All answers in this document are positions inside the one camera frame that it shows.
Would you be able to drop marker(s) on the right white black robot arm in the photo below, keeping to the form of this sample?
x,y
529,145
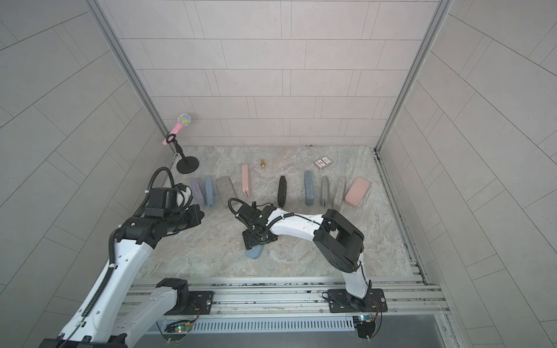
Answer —
x,y
339,241

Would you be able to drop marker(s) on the black tan case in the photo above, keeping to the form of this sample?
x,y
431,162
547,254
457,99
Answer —
x,y
282,191

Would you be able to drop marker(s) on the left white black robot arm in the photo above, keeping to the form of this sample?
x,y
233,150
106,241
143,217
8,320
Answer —
x,y
95,323

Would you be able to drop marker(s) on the left circuit board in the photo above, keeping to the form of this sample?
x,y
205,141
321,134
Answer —
x,y
181,327

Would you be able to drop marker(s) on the blue case pink glasses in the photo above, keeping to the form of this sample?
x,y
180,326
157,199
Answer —
x,y
254,252

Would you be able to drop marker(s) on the teal folding glasses case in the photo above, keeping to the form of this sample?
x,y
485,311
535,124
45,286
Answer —
x,y
340,193

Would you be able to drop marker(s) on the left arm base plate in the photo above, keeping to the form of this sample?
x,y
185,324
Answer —
x,y
192,303

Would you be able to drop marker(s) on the black microphone stand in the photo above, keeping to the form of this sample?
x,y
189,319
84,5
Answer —
x,y
187,164

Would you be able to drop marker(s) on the aluminium rail frame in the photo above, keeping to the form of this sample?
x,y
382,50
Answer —
x,y
284,305

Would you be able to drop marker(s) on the small pink card box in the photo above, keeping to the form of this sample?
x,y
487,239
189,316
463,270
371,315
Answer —
x,y
323,162

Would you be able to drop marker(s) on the pink grey case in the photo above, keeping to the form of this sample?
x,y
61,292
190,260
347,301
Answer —
x,y
246,182

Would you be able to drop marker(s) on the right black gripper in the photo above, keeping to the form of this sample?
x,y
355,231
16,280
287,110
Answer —
x,y
247,235

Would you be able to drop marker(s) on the pink toy microphone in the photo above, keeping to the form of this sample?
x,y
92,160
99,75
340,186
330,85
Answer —
x,y
183,121

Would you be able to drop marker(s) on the tan blue glasses case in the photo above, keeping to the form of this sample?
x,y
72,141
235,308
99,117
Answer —
x,y
209,191

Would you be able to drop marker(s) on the purple fabric glasses case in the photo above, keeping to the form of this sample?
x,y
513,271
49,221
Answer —
x,y
197,192

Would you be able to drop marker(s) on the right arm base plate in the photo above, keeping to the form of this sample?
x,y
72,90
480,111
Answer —
x,y
340,301

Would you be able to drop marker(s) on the right circuit board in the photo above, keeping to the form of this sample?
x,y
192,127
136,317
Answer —
x,y
365,326

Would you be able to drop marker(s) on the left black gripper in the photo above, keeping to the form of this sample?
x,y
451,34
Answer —
x,y
196,218

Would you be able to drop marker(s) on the beige glasses case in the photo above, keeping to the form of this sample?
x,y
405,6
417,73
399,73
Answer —
x,y
325,191

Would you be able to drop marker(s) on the circuit board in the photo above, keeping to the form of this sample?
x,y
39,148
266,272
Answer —
x,y
365,326
181,327

